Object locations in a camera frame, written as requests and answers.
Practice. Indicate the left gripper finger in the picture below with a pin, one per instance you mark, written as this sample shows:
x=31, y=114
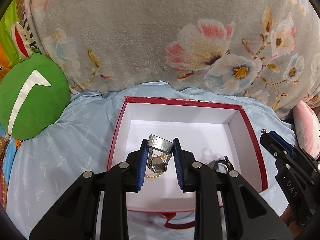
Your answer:
x=295, y=153

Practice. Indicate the colourful cartoon bedsheet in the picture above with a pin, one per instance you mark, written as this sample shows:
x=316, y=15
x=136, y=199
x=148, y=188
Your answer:
x=17, y=44

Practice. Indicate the red jewelry box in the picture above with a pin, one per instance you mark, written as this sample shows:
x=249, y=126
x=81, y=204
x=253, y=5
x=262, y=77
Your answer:
x=208, y=130

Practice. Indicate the pink patterned pillow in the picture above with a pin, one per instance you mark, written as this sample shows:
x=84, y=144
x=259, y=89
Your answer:
x=307, y=128

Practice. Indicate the gold twisted bangle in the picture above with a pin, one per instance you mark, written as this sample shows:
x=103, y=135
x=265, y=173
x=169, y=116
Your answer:
x=152, y=176

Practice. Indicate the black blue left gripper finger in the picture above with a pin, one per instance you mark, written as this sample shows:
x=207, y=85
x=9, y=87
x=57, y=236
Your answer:
x=74, y=215
x=226, y=205

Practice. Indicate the light blue palm cloth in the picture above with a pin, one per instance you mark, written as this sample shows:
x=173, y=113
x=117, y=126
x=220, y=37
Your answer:
x=45, y=166

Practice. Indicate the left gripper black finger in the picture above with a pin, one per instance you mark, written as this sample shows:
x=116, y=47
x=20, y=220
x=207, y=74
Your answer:
x=300, y=187

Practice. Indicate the grey floral blanket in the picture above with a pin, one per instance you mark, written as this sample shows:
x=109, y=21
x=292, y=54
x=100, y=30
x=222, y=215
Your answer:
x=263, y=49

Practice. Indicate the green round plush pillow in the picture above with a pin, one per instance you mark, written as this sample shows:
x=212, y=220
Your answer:
x=34, y=93

